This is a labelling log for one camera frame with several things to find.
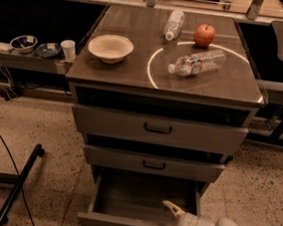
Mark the beige bowl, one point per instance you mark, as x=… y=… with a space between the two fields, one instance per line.
x=110 y=49

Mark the grey drawer cabinet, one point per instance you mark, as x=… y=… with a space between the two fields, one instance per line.
x=140 y=83

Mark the grey middle drawer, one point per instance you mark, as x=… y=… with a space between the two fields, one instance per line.
x=153 y=164

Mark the white paper cup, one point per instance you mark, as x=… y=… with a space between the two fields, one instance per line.
x=68 y=46

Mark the grey top drawer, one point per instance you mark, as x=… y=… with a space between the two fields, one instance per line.
x=207 y=137

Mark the red apple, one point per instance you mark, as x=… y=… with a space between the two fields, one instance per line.
x=204 y=35

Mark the black stand leg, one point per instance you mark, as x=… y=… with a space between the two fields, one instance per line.
x=17 y=188

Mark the grey bottom drawer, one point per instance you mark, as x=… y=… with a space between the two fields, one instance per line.
x=132 y=198

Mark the grey side shelf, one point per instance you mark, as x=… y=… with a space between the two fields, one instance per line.
x=35 y=63

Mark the white bowl on shelf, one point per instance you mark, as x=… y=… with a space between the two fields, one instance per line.
x=24 y=44

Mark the clear plastic bottle lying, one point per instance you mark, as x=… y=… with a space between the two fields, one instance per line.
x=195 y=64

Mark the white labelled plastic bottle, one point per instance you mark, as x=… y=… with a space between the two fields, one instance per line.
x=173 y=25

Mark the grey drawer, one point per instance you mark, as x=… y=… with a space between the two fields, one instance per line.
x=153 y=164
x=207 y=137
x=132 y=198

